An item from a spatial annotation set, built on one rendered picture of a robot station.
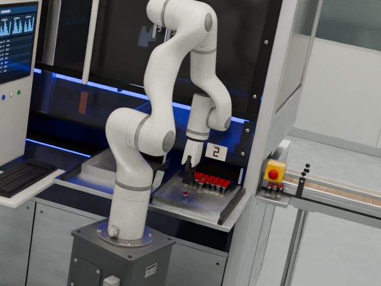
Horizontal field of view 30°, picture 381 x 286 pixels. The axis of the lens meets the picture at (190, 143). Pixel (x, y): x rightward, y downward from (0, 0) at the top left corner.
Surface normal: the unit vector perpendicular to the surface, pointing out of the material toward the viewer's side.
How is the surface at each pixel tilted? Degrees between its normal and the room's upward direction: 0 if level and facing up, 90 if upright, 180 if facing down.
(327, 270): 0
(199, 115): 87
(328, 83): 90
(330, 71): 90
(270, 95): 90
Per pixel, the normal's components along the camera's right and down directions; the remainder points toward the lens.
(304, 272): 0.18, -0.94
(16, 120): 0.95, 0.24
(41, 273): -0.28, 0.22
